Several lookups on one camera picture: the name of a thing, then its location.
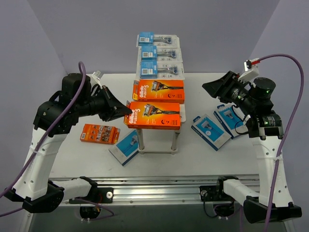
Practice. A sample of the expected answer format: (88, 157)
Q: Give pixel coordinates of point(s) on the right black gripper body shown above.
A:
(228, 86)

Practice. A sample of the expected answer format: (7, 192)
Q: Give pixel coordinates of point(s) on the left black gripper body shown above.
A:
(104, 103)

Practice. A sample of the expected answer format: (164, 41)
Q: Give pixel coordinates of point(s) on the orange Fusion5 razor box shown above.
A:
(100, 134)
(153, 115)
(149, 90)

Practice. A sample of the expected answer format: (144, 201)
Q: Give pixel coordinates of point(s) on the blue harry's box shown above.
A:
(126, 148)
(230, 120)
(212, 133)

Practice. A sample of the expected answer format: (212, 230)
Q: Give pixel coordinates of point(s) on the clear blue-card razor blister pack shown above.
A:
(160, 70)

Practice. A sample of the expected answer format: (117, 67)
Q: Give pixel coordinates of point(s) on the Gillette SkinGuard blister pack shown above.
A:
(159, 54)

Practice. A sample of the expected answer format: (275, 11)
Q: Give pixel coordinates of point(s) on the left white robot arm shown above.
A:
(53, 122)

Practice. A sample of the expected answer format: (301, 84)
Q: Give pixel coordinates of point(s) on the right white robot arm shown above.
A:
(273, 202)

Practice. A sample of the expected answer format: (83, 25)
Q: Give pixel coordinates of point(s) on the white two-tier shelf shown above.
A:
(158, 145)

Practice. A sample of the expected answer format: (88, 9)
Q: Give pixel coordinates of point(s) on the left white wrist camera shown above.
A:
(97, 75)

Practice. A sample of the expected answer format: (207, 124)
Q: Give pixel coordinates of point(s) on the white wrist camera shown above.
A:
(97, 75)
(250, 70)

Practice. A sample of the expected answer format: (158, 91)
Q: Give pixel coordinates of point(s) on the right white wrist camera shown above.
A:
(250, 70)

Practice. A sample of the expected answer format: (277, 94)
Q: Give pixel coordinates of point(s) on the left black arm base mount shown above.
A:
(101, 195)

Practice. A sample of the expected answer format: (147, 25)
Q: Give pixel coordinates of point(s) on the aluminium mounting rail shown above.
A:
(161, 190)

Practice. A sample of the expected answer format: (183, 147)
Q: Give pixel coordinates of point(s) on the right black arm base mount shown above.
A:
(213, 194)

